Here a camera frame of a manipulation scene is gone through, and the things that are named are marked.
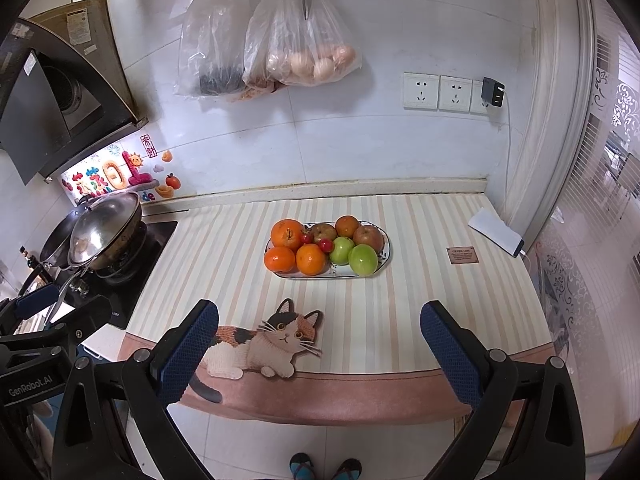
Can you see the large orange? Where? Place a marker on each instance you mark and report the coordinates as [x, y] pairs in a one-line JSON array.
[[287, 233]]

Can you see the red apple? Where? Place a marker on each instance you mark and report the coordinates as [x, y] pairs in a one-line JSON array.
[[322, 232], [368, 238]]

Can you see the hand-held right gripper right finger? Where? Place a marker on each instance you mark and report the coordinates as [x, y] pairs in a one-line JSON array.
[[450, 355]]

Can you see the blue slipper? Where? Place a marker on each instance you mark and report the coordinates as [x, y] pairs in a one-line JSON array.
[[301, 466], [347, 469]]

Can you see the clear plastic bag dark contents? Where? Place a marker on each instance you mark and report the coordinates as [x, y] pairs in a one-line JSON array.
[[215, 35]]

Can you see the striped table mat with cat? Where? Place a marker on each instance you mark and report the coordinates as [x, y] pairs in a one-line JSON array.
[[400, 310]]

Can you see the gold ingot wall sticker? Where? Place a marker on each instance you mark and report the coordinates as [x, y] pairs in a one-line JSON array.
[[165, 192]]

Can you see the patterned glass sliding door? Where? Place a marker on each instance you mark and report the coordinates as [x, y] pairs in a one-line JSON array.
[[590, 310]]

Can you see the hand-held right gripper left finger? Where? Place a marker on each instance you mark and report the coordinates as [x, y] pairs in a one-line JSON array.
[[190, 355]]

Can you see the plastic bag of eggs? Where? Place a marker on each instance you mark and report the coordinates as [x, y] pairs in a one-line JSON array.
[[305, 45]]

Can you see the dark frying pan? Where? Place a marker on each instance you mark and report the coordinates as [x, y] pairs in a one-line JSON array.
[[52, 242]]

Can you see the black plug charger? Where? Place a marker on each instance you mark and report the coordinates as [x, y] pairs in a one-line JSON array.
[[492, 92]]

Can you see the stainless steel wok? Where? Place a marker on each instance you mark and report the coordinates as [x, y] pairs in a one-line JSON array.
[[105, 230]]

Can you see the red seal wall sticker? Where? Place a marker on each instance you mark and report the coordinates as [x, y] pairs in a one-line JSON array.
[[149, 146]]

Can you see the colourful letters wall sticker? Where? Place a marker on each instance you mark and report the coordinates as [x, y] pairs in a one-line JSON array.
[[107, 180]]

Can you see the green apple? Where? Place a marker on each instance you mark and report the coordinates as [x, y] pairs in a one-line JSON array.
[[341, 251], [363, 259]]

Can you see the persimmon wall sticker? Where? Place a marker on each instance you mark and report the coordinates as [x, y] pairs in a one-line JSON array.
[[172, 180]]

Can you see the red cherry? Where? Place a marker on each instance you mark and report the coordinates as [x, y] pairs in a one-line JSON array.
[[326, 245], [306, 238]]

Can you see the white wall socket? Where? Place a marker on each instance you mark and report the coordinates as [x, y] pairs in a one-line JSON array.
[[476, 102], [421, 91], [455, 94]]

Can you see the black gas stove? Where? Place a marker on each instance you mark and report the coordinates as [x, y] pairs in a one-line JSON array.
[[150, 245]]

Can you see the floral oval plate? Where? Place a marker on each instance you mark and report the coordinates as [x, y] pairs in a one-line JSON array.
[[335, 272]]

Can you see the white power bank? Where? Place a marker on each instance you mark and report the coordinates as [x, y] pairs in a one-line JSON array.
[[492, 230]]

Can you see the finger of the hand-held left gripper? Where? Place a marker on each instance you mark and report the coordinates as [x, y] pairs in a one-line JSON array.
[[92, 315], [35, 302]]

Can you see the black range hood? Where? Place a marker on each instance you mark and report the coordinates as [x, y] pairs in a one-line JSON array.
[[35, 100]]

